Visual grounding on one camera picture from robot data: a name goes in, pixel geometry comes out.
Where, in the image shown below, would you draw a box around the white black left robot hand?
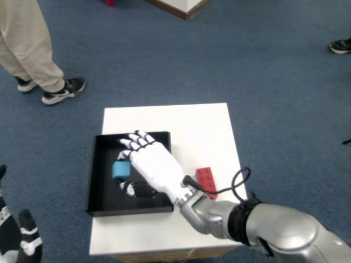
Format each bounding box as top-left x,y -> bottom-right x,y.
0,164 -> 44,263

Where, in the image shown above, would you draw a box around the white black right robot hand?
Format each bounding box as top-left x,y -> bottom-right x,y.
117,130 -> 203,206

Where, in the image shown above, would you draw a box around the blue cube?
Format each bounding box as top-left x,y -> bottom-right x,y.
111,161 -> 131,180

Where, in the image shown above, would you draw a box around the black open box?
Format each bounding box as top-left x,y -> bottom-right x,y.
85,131 -> 174,217

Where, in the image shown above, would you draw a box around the red studded building brick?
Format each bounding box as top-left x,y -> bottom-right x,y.
195,167 -> 220,202

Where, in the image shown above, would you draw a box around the white plinth with brown base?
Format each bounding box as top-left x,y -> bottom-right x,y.
142,0 -> 212,20

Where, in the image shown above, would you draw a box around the beige trousers of person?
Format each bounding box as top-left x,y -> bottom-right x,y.
0,0 -> 66,93

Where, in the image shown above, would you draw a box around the black sneaker with white sole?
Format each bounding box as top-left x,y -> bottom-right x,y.
329,38 -> 351,55

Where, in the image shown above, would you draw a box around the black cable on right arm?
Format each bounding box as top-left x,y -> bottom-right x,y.
180,167 -> 252,204

